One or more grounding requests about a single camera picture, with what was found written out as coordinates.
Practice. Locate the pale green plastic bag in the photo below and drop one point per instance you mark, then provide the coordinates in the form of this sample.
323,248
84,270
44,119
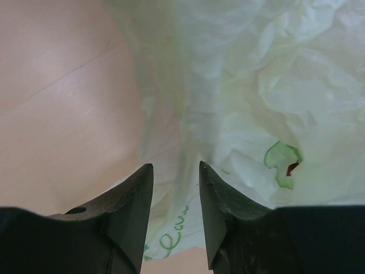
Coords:
269,93

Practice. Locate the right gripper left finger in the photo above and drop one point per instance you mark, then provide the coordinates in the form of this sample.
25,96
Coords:
104,235

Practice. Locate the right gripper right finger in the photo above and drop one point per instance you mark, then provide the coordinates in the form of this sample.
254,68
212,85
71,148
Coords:
242,236

